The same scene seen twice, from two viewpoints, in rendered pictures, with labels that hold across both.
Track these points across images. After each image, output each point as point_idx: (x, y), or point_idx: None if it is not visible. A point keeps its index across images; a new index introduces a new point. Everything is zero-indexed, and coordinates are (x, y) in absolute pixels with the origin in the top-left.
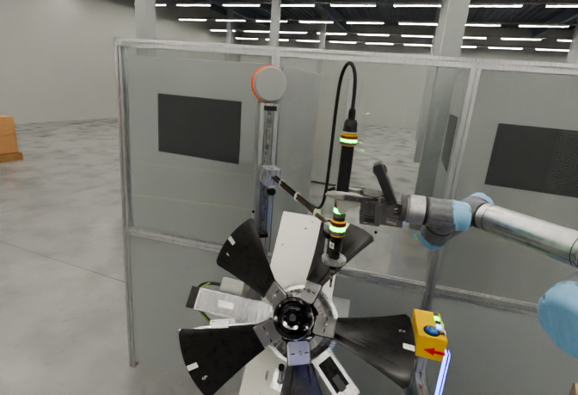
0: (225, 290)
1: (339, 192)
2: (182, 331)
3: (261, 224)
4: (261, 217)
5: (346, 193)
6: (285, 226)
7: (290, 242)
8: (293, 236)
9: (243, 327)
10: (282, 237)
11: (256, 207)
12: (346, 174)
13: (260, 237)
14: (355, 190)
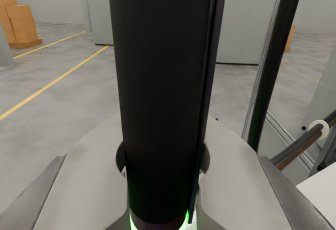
0: (199, 181)
1: (100, 131)
2: (123, 174)
3: (331, 155)
4: (335, 147)
5: (91, 157)
6: (329, 179)
7: (314, 205)
8: (328, 202)
9: (130, 220)
10: (309, 189)
11: (334, 130)
12: (112, 31)
13: (320, 171)
14: (201, 208)
